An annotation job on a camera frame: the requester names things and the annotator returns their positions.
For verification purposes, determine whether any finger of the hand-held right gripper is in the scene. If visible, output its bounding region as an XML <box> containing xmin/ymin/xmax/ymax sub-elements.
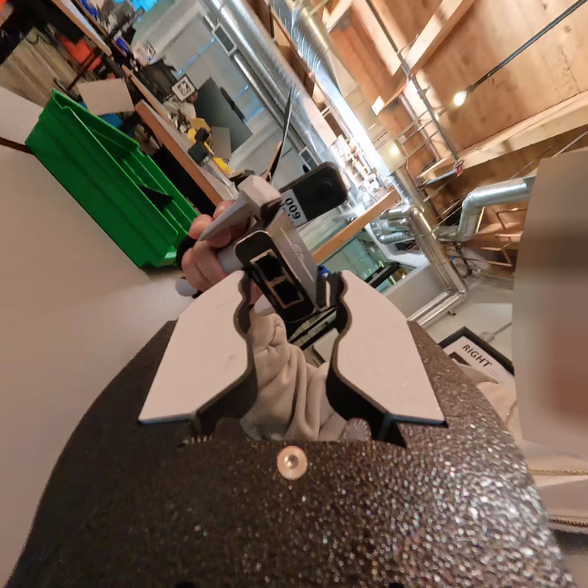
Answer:
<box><xmin>198</xmin><ymin>176</ymin><xmax>283</xmax><ymax>243</ymax></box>

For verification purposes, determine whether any silver bent duct pipe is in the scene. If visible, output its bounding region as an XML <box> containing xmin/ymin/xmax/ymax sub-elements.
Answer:
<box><xmin>372</xmin><ymin>177</ymin><xmax>536</xmax><ymax>244</ymax></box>

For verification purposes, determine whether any silver ventilation duct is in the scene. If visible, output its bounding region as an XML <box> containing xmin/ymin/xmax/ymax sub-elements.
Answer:
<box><xmin>202</xmin><ymin>0</ymin><xmax>469</xmax><ymax>295</ymax></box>

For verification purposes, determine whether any white card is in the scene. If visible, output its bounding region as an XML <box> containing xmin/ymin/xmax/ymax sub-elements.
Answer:
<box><xmin>76</xmin><ymin>78</ymin><xmax>135</xmax><ymax>113</ymax></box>

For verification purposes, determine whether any black framed sign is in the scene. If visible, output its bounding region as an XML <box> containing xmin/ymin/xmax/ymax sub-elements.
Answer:
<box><xmin>439</xmin><ymin>327</ymin><xmax>515</xmax><ymax>391</ymax></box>

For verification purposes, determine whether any person's right hand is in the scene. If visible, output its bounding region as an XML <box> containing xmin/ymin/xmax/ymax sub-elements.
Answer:
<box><xmin>180</xmin><ymin>199</ymin><xmax>267</xmax><ymax>306</ymax></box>

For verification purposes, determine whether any green plastic bin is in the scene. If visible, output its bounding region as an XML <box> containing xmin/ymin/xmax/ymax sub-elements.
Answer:
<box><xmin>25</xmin><ymin>89</ymin><xmax>201</xmax><ymax>269</ymax></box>

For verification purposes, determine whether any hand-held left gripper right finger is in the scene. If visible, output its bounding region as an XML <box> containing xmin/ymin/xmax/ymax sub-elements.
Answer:
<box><xmin>325</xmin><ymin>269</ymin><xmax>446</xmax><ymax>425</ymax></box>

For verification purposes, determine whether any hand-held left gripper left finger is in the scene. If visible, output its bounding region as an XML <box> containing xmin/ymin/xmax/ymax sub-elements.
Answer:
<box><xmin>138</xmin><ymin>270</ymin><xmax>259</xmax><ymax>425</ymax></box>

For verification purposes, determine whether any black ethernet splitter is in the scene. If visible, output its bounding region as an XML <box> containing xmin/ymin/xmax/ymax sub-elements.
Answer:
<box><xmin>233</xmin><ymin>215</ymin><xmax>330</xmax><ymax>324</ymax></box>

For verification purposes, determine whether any dark monitor panel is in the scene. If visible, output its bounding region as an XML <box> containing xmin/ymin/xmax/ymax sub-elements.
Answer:
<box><xmin>193</xmin><ymin>77</ymin><xmax>254</xmax><ymax>154</ymax></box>

